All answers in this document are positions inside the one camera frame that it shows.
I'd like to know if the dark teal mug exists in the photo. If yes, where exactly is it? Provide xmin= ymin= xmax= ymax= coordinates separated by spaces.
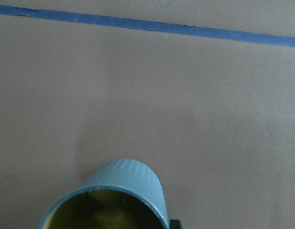
xmin=39 ymin=159 xmax=182 ymax=229

